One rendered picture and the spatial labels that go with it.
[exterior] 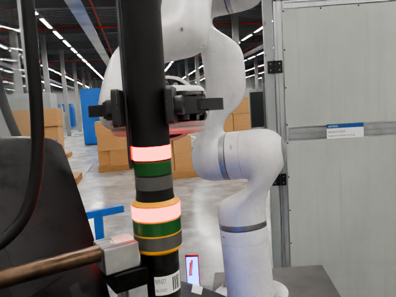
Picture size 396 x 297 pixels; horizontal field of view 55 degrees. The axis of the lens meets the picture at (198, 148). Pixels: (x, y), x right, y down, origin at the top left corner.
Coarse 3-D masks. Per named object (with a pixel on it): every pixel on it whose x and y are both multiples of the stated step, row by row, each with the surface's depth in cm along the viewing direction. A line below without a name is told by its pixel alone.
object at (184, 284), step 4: (180, 280) 62; (184, 284) 61; (188, 284) 61; (192, 284) 62; (184, 288) 59; (188, 288) 60; (204, 288) 61; (184, 292) 58; (188, 292) 58; (192, 292) 59; (204, 292) 60; (208, 292) 60; (212, 292) 61; (216, 292) 61; (180, 296) 56; (184, 296) 56; (188, 296) 57; (192, 296) 57; (196, 296) 57; (200, 296) 58; (204, 296) 58; (208, 296) 59; (212, 296) 59; (216, 296) 59; (220, 296) 60; (224, 296) 61
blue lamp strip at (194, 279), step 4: (188, 260) 70; (196, 260) 70; (188, 264) 70; (196, 264) 70; (188, 268) 70; (196, 268) 70; (188, 272) 70; (192, 272) 70; (196, 272) 70; (188, 276) 71; (192, 276) 71; (196, 276) 71; (188, 280) 71; (192, 280) 71; (196, 280) 71; (196, 284) 71
